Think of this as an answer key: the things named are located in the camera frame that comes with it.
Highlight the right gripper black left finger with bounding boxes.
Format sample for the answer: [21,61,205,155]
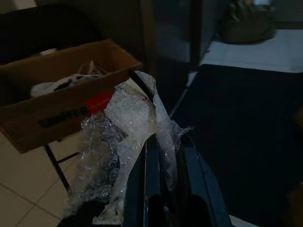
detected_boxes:
[121,133,171,227]

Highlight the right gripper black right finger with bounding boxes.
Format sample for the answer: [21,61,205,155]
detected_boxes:
[175,134,232,227]

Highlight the clear plastic wrap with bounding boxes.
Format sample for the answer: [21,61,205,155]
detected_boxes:
[62,70,195,226]

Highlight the white crumpled trash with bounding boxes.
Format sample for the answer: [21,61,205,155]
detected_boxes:
[30,60,107,98]

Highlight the black floor rug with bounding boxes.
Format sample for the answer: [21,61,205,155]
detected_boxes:
[169,63,303,227]

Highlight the brown cardboard box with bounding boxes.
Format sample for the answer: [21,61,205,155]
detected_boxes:
[0,39,144,154]

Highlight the olive green bag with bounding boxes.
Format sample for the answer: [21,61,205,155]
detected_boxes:
[221,0,276,44]

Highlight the black chair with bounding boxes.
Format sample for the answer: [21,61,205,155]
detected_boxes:
[0,4,105,65]

